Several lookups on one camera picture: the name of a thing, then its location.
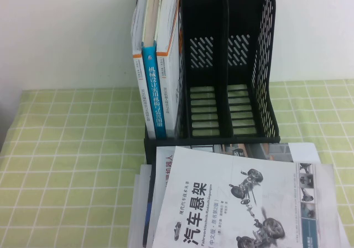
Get white orange ROS book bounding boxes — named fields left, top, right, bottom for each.
left=154, top=0, right=185, bottom=138

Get black plastic book holder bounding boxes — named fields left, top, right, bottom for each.
left=137, top=0, right=282, bottom=166

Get blue spine mechanical design book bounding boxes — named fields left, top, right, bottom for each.
left=141, top=0, right=168, bottom=140

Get white robot book with photo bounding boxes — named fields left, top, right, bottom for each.
left=153, top=142, right=323, bottom=224

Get thin white orange-banded book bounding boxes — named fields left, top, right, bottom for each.
left=130, top=0, right=157, bottom=140

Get dark blue spine book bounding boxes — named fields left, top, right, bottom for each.
left=142, top=164, right=156, bottom=246

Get white car suspension book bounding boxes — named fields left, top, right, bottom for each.
left=145, top=146, right=347, bottom=248

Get plain white book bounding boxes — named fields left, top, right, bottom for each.
left=127, top=164, right=153, bottom=248

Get green checked tablecloth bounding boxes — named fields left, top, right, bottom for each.
left=0, top=78, right=354, bottom=248

